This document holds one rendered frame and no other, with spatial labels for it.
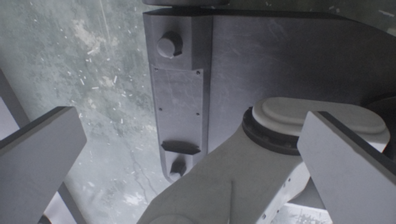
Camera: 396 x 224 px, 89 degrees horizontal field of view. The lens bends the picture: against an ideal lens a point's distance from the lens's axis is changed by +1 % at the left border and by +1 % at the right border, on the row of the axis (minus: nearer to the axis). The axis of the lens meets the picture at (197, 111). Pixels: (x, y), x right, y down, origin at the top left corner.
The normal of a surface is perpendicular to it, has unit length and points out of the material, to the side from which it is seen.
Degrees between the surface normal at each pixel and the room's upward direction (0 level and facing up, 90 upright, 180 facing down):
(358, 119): 90
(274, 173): 90
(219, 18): 0
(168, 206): 115
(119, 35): 0
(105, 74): 0
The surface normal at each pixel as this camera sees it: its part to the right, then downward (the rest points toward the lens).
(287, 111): 0.01, -0.85
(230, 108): -0.22, 0.51
